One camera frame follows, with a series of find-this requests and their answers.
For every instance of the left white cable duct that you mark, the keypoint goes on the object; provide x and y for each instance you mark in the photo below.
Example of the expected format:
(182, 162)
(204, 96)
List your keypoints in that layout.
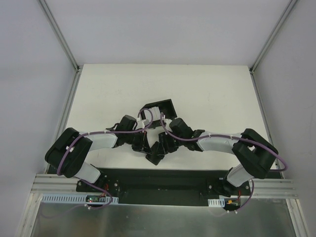
(74, 199)

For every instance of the black leather card holder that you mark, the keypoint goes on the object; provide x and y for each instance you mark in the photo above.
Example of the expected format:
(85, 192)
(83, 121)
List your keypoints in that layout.
(157, 154)

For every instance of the left aluminium side rail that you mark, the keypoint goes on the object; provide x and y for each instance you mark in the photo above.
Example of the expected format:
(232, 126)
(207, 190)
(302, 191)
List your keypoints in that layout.
(67, 106)

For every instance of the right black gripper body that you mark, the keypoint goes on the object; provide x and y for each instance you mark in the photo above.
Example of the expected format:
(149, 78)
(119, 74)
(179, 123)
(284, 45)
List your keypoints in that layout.
(167, 144)

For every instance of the front aluminium extrusion rail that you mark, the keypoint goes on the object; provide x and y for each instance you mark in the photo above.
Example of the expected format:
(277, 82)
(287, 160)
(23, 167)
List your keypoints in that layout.
(267, 188)

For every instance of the left aluminium frame post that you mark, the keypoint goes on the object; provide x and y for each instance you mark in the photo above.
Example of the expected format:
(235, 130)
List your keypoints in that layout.
(58, 33)

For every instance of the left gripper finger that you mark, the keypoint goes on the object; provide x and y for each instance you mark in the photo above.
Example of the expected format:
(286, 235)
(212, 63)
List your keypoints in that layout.
(138, 143)
(146, 147)

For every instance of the right aluminium frame post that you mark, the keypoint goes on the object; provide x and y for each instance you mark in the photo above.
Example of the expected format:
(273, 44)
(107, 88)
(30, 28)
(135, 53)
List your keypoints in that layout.
(273, 34)

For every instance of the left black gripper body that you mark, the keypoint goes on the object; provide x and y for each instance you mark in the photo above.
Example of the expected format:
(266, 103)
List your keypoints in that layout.
(142, 145)

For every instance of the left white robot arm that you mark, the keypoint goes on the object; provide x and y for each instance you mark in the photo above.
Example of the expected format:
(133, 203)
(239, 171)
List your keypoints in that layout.
(69, 152)

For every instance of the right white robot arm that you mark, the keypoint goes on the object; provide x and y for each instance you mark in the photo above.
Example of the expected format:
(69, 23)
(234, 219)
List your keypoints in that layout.
(255, 154)

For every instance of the black card tray box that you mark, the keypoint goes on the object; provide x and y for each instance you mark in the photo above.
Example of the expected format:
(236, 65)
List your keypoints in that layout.
(165, 106)

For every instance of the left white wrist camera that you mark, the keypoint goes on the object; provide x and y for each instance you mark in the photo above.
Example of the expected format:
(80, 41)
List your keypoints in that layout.
(142, 123)

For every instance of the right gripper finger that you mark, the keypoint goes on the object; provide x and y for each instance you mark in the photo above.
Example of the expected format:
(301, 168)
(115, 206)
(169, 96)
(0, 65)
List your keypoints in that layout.
(166, 142)
(172, 145)

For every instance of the aluminium frame post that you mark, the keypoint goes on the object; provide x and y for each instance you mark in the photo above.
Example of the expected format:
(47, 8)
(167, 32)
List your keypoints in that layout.
(58, 33)
(273, 34)

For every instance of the white cable duct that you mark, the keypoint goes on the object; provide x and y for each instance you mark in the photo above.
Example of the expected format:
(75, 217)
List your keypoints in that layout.
(216, 202)
(74, 199)

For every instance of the right white cable duct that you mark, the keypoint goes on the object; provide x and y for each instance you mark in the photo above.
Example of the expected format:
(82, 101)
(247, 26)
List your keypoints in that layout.
(216, 202)

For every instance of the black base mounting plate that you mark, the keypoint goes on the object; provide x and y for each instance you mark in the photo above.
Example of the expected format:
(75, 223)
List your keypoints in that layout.
(162, 187)

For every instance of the electronics board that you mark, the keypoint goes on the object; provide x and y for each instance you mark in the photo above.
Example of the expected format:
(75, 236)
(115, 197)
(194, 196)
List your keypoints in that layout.
(95, 199)
(235, 202)

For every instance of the right electronics board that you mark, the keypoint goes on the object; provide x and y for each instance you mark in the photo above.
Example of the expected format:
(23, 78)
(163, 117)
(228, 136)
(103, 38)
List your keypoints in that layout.
(235, 202)

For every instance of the white credit card stack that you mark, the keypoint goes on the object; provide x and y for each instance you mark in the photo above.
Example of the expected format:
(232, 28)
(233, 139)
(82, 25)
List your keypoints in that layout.
(155, 112)

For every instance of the left electronics board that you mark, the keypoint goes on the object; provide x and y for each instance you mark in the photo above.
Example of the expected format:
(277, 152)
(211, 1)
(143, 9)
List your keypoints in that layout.
(95, 199)

